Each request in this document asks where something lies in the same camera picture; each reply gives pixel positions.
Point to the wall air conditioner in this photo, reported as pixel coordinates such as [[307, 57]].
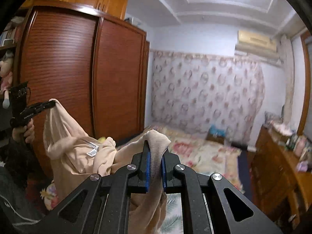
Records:
[[257, 44]]

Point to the brown louvered wardrobe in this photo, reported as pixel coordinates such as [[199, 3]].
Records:
[[83, 53]]

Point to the dark blue mattress edge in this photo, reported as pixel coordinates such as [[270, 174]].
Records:
[[244, 174]]

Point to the person left hand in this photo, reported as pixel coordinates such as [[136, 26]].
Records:
[[27, 133]]

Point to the pink jar on sideboard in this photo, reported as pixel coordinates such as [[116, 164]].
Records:
[[300, 145]]

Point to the floral bed sheet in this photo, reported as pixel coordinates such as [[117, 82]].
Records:
[[202, 155]]

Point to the palm leaf print blanket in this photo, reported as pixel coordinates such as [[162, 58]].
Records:
[[173, 222]]

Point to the wooden sideboard cabinet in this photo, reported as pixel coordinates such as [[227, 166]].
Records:
[[282, 193]]

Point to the blue box on headboard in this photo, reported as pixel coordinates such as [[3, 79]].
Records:
[[216, 135]]

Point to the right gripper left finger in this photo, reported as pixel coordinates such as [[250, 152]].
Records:
[[139, 179]]

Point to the yellow Pikachu plush toy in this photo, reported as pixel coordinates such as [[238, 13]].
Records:
[[102, 139]]

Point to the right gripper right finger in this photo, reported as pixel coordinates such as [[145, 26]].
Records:
[[169, 181]]

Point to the doll on shelf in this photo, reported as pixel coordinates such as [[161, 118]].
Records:
[[6, 77]]

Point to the patterned headboard cover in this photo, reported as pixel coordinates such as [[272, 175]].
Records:
[[193, 92]]

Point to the beige curtain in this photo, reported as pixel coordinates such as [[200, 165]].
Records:
[[289, 67]]

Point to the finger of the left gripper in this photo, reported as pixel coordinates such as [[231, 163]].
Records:
[[40, 107]]

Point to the peach cloth garment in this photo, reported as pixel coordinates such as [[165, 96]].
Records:
[[147, 211]]

